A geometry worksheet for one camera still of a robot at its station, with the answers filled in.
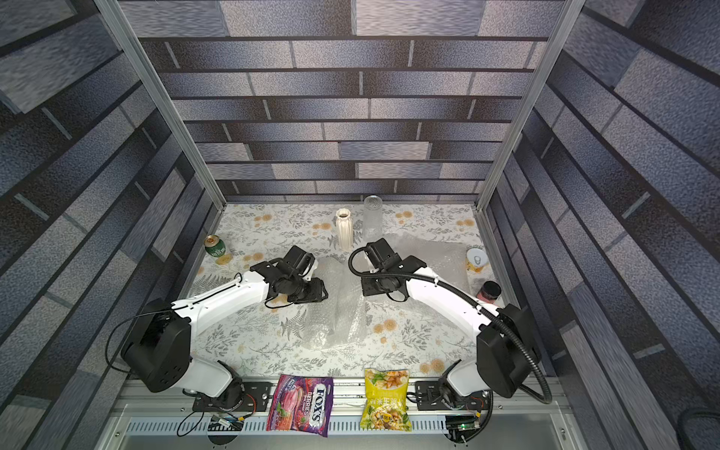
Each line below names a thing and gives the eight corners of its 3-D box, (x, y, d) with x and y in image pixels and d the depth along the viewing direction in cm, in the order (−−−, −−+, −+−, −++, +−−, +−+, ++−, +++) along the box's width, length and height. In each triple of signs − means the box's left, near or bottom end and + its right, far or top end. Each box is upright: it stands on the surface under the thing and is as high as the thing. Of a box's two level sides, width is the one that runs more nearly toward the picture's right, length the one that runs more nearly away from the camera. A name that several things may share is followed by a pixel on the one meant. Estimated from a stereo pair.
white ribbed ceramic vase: (338, 251, 107) (335, 222, 93) (339, 237, 111) (336, 207, 98) (352, 251, 107) (351, 222, 93) (353, 237, 111) (351, 207, 98)
